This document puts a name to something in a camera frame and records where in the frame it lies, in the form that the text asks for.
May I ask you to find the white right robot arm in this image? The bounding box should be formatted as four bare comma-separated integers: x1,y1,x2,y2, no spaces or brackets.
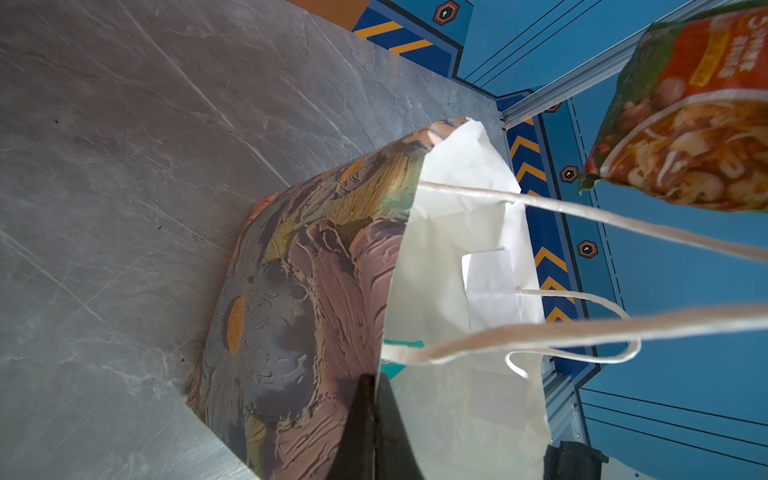
543,441,609,480

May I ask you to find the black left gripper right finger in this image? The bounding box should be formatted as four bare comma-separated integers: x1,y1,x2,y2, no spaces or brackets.
374,373,423,480

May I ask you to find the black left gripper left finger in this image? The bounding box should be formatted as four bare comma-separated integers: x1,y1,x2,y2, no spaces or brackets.
327,374,376,480

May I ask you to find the orange green noodle snack bag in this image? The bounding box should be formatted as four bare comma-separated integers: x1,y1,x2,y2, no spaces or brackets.
579,1,767,212

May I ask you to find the teal Fox's mint candy bag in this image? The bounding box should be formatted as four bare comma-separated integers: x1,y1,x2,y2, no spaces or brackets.
380,339,425,380

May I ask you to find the floral paper gift bag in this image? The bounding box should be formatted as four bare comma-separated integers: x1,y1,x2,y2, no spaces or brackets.
187,117,767,479

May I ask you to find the right aluminium corner post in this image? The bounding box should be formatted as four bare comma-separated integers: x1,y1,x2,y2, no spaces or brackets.
500,0,746,131

